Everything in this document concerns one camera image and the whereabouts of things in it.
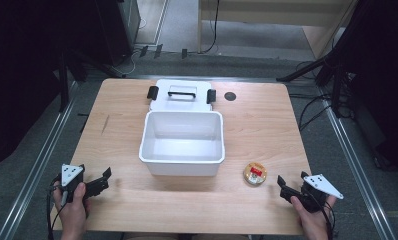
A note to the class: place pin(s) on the metal floor rail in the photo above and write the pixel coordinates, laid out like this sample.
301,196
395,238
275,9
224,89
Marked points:
37,166
357,166

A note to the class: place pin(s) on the round gold tin red label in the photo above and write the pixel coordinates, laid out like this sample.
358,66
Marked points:
254,174

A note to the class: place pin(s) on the light wooden furniture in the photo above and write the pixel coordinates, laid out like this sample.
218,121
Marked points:
313,20

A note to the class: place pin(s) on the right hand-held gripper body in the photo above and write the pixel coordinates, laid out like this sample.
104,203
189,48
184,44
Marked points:
320,190

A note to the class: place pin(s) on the black tripod stand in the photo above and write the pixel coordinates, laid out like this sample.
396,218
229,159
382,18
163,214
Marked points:
337,76

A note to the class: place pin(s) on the person's right hand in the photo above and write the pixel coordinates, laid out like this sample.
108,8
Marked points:
312,220

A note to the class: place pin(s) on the black round table grommet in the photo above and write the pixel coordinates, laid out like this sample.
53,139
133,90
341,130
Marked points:
230,96

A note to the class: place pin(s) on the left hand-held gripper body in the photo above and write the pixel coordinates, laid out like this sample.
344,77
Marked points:
71,176

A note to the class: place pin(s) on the person's left hand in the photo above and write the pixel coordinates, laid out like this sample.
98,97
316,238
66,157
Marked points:
73,213

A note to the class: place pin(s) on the black cabinet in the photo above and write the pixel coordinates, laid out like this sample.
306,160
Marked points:
120,30

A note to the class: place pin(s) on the black metal stand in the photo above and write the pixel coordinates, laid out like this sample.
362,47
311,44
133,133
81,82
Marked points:
64,83

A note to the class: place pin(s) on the white plastic storage box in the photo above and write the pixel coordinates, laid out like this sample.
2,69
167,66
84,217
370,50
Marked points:
182,164

